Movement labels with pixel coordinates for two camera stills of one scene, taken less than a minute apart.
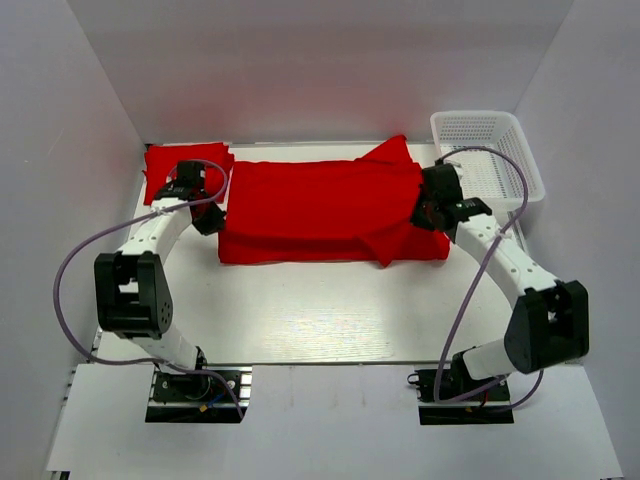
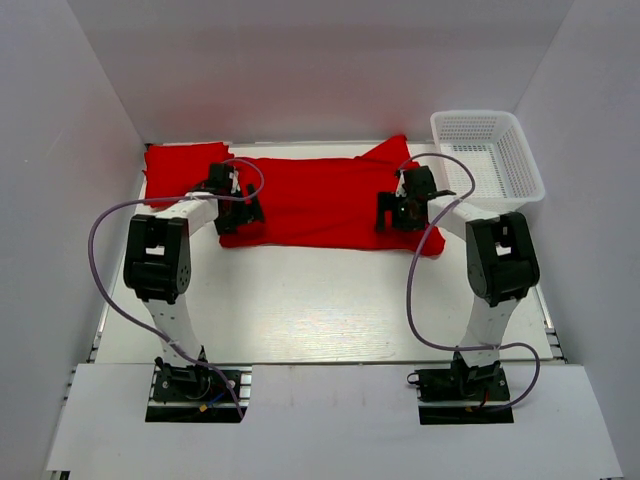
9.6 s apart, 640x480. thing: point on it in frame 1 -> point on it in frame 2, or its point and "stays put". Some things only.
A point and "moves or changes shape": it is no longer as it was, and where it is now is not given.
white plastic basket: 494,154 stays put
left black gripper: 211,220 -> 245,211
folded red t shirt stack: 161,162 stays put
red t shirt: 329,210 moves or changes shape
